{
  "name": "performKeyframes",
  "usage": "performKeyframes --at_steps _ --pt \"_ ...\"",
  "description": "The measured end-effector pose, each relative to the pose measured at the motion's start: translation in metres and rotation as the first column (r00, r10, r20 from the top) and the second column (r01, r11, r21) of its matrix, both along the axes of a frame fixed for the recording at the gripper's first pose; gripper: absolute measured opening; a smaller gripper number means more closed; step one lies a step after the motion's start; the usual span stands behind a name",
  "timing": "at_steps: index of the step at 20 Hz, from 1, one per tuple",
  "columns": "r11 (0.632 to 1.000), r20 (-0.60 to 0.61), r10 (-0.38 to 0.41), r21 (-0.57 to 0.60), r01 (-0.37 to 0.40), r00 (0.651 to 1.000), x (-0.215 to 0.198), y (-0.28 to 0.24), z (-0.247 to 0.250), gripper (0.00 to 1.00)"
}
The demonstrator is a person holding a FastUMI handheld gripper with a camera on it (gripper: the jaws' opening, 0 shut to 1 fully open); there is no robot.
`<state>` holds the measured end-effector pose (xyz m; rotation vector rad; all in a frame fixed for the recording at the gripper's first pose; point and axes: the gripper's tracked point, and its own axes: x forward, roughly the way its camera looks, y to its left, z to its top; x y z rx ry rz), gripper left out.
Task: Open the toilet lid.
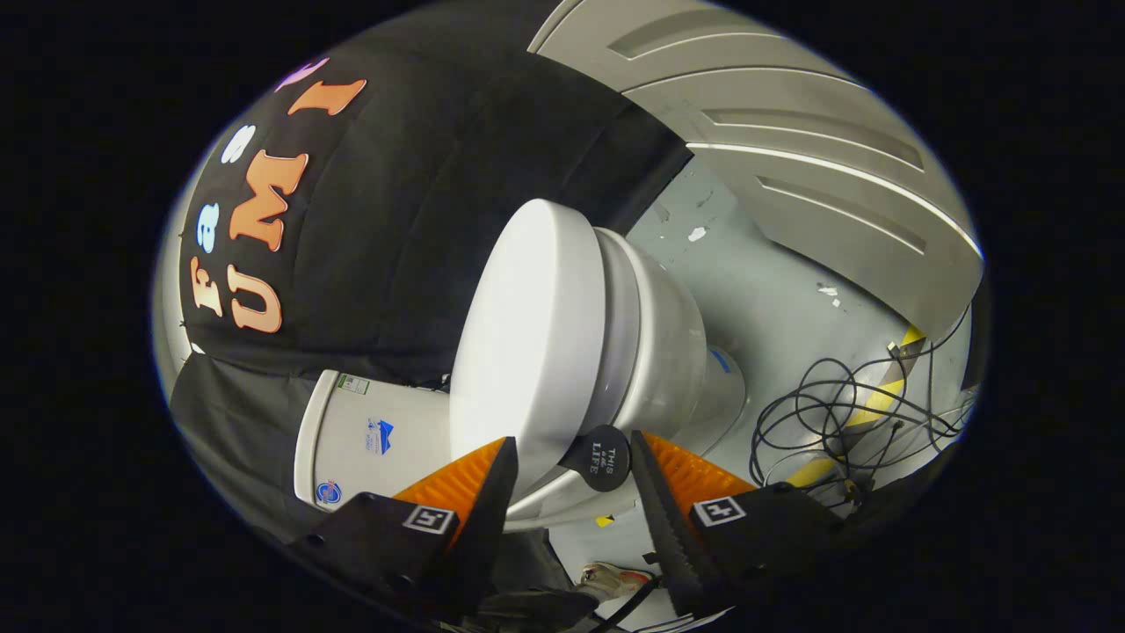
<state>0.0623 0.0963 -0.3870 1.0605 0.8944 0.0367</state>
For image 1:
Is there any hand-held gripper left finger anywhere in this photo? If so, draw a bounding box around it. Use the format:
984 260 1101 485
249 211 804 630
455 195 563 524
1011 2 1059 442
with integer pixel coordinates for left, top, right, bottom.
286 437 519 621

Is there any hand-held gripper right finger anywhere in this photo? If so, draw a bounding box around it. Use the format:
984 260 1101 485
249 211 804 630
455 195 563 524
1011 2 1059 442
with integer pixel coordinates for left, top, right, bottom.
630 430 849 616

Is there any black round lid handle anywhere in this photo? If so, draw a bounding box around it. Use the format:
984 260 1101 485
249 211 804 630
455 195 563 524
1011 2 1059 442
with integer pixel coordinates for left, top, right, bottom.
559 425 632 493

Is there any white toilet lid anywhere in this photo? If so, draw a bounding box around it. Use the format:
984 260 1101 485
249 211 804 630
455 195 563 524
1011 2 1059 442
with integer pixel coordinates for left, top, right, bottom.
448 199 606 502

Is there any white toilet seat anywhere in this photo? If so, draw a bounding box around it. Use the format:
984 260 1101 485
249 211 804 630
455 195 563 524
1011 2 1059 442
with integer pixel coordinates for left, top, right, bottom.
576 227 647 436

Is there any person's shoe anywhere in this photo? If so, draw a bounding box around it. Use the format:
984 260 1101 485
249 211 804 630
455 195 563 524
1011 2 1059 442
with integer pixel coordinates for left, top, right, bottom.
578 563 656 601

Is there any person's dark trouser leg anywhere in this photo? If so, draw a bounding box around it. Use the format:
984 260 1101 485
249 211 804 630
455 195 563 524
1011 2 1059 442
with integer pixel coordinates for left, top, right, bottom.
475 589 600 632

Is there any yellow black striped tape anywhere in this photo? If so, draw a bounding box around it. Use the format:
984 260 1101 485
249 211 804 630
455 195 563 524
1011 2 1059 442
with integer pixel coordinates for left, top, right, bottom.
785 325 928 489

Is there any black backdrop cloth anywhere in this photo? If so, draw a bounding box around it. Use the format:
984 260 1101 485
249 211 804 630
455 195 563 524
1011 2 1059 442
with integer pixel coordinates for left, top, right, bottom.
167 4 695 564

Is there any white panelled cabinet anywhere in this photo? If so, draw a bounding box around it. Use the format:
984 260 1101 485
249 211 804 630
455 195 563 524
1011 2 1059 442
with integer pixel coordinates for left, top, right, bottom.
527 0 985 344

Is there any tangle of black cables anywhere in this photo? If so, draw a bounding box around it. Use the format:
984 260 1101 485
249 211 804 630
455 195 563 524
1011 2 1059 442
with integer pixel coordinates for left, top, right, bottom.
749 303 978 513

